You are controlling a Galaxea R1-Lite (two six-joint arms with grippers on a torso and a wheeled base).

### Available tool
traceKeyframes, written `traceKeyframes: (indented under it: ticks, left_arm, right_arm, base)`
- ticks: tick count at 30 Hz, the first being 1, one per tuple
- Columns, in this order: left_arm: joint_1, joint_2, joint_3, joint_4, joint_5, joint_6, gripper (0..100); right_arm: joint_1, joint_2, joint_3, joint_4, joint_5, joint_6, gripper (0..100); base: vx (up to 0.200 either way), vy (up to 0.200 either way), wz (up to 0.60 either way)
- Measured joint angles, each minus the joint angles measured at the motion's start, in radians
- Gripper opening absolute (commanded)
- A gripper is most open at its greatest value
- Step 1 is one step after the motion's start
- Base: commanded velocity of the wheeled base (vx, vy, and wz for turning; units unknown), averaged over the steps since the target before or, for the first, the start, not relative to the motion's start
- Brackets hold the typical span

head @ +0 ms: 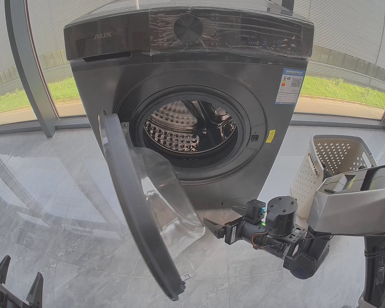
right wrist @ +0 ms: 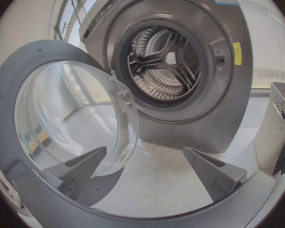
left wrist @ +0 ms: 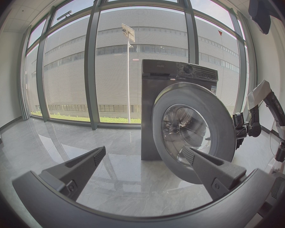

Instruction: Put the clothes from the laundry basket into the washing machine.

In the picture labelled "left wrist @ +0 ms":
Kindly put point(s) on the window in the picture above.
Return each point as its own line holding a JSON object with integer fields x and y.
{"x": 92, "y": 79}

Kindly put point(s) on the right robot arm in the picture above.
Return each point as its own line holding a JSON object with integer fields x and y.
{"x": 257, "y": 92}

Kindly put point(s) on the washing machine door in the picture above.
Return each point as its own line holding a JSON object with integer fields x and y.
{"x": 218, "y": 132}

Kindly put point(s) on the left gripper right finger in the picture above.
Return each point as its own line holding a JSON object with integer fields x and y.
{"x": 211, "y": 172}

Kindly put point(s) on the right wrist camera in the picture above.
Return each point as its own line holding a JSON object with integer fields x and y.
{"x": 238, "y": 119}

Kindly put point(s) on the pale grey curtain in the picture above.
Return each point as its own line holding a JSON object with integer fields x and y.
{"x": 248, "y": 63}

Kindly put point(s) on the grey washing machine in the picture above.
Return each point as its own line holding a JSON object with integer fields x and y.
{"x": 149, "y": 98}

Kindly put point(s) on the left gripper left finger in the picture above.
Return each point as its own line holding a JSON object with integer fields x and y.
{"x": 83, "y": 170}

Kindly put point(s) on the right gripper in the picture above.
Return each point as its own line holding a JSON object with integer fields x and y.
{"x": 241, "y": 132}

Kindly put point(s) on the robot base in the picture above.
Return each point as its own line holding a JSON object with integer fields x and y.
{"x": 279, "y": 186}

